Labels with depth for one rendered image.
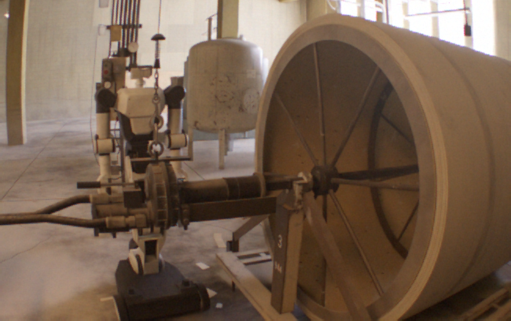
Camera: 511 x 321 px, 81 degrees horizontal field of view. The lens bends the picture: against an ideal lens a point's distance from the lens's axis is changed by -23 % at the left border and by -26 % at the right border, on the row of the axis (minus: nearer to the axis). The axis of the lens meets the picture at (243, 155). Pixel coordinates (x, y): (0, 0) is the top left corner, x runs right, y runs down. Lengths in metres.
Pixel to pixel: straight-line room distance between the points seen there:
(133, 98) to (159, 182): 0.68
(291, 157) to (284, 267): 1.03
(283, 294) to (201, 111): 4.69
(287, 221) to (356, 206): 1.27
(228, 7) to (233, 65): 4.83
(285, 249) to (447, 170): 0.95
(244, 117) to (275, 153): 3.67
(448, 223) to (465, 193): 0.14
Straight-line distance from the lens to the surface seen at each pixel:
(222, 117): 6.21
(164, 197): 1.51
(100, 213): 1.59
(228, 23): 10.76
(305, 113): 2.68
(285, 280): 1.97
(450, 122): 1.39
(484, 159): 1.55
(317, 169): 1.91
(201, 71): 6.32
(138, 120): 2.09
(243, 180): 1.70
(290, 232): 1.86
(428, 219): 1.38
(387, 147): 3.29
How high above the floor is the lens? 1.38
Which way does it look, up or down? 11 degrees down
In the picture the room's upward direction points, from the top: 1 degrees clockwise
